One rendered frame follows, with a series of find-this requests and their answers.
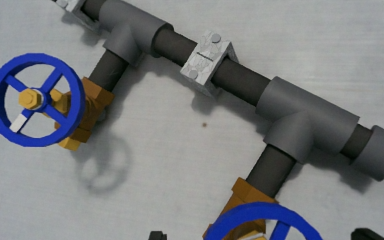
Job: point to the grey pipe assembly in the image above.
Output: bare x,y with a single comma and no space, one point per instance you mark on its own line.
301,119

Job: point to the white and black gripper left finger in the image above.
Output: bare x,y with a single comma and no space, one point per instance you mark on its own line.
157,235

